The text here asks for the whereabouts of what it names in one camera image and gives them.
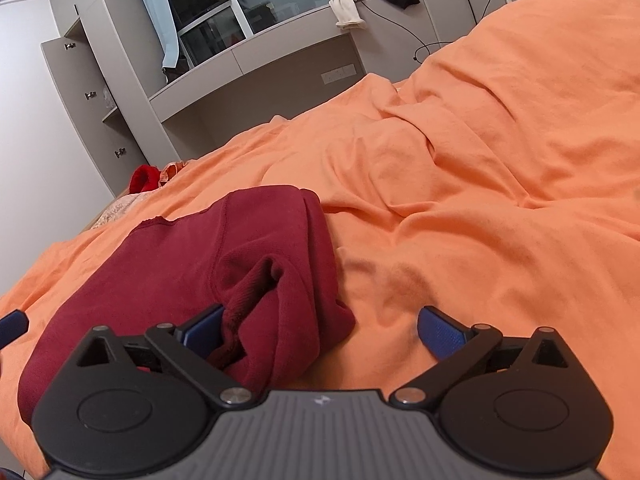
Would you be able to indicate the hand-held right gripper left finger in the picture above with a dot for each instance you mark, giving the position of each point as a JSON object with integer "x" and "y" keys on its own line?
{"x": 205, "y": 331}

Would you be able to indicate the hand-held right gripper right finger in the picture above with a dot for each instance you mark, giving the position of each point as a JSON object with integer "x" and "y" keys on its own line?
{"x": 441, "y": 332}

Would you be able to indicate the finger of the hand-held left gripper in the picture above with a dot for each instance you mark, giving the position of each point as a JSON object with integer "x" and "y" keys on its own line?
{"x": 12, "y": 323}

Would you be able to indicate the maroon small garment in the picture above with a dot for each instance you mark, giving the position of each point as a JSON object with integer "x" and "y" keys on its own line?
{"x": 175, "y": 270}

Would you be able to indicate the beige patterned bed sheet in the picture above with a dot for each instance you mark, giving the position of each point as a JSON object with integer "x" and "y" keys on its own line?
{"x": 115, "y": 210}

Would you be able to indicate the red cloth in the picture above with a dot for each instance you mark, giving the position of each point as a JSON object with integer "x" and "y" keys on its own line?
{"x": 144, "y": 179}

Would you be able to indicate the orange frilled cloth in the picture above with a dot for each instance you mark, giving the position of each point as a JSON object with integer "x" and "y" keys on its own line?
{"x": 170, "y": 171}

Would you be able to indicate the orange blanket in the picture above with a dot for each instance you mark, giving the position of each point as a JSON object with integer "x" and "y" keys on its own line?
{"x": 475, "y": 160}

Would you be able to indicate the clear glass ornament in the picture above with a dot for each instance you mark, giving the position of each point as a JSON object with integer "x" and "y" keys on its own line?
{"x": 108, "y": 100}

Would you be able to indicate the grey window ledge desk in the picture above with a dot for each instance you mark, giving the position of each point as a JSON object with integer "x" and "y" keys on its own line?
{"x": 280, "y": 65}

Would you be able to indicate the grey wardrobe cabinet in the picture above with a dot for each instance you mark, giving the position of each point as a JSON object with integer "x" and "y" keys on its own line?
{"x": 135, "y": 60}

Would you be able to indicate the light blue curtain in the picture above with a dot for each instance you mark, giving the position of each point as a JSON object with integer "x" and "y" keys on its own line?
{"x": 150, "y": 0}

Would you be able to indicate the white cloth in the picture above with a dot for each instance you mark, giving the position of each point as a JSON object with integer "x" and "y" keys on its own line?
{"x": 345, "y": 6}

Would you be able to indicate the white wall socket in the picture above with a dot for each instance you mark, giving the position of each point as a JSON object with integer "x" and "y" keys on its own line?
{"x": 339, "y": 74}

